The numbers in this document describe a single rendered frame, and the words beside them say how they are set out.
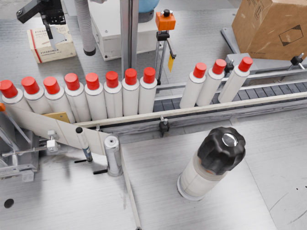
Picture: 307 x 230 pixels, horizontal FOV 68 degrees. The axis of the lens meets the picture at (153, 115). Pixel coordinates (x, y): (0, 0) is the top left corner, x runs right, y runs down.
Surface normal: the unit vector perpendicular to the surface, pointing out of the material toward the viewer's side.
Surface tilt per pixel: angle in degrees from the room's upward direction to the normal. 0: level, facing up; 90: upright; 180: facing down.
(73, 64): 0
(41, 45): 0
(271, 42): 90
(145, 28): 5
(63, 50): 90
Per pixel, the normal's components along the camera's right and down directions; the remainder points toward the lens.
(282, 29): 0.02, 0.84
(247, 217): 0.10, -0.54
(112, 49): 0.39, 0.80
